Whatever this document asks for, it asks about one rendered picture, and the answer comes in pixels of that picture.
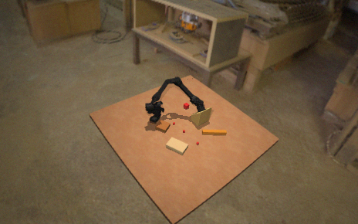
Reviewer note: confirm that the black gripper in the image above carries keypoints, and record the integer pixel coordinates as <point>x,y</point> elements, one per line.
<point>157,114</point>

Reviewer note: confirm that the orange long flat bar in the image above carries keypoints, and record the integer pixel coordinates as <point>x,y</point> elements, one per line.
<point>214,132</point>

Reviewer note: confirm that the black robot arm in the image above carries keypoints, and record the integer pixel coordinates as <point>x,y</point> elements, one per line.
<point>178,82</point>

